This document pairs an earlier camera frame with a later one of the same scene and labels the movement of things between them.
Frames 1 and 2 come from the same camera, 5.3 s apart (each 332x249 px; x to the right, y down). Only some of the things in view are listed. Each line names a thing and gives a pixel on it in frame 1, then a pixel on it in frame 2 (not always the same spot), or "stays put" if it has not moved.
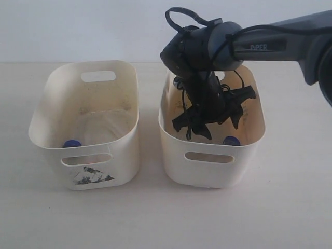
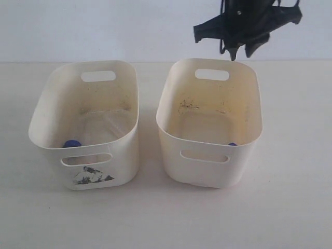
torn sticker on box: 88,175 stays put
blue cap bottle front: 72,143 stays put
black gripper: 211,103 -> 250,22
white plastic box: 89,114 stays put
